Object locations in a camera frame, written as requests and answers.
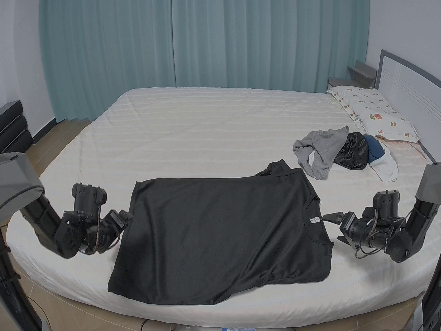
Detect dark blue garment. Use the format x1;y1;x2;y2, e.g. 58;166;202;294
363;135;386;165

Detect black chest of drawers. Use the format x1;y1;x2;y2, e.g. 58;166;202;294
0;100;35;156

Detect bed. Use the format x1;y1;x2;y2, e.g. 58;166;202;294
5;49;441;325

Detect white printed pillow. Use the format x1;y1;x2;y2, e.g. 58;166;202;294
326;86;421;142

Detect grey garment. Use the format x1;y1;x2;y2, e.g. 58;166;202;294
293;126;350;181

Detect black shiny garment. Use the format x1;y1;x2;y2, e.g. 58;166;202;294
332;132;369;171

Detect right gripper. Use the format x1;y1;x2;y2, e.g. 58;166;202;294
322;212;380;253

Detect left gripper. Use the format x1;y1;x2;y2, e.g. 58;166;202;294
87;210;134;255

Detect black T-shirt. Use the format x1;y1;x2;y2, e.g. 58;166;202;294
107;160;335;305

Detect white garment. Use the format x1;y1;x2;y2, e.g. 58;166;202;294
369;143;399;183

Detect grey bedside table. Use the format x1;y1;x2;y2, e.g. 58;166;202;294
327;61;378;90

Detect blue-green curtain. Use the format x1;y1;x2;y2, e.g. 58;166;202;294
171;0;371;94
39;0;176;123

